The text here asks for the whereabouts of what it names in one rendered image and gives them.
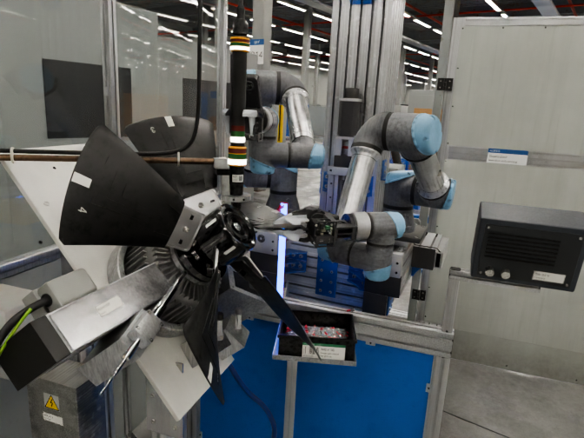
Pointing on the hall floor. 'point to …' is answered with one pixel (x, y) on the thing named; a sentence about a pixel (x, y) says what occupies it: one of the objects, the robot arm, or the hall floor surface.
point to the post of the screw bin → (289, 399)
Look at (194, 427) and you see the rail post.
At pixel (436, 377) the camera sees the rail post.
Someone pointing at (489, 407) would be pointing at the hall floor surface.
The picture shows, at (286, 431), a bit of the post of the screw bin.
